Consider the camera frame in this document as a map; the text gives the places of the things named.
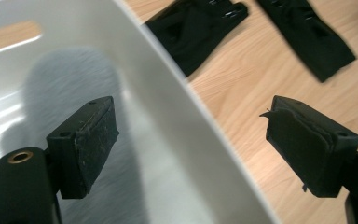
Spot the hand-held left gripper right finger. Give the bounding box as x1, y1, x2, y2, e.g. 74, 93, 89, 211
259, 94, 358, 199

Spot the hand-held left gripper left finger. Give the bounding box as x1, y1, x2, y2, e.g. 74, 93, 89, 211
46, 95, 120, 200

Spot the grey mitten with label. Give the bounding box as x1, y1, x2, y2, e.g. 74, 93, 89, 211
0, 46, 150, 224

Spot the white plastic bin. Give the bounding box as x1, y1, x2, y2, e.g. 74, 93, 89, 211
0, 0, 282, 224

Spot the black glove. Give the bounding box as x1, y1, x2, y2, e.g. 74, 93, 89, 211
255, 0, 357, 83
145, 0, 250, 77

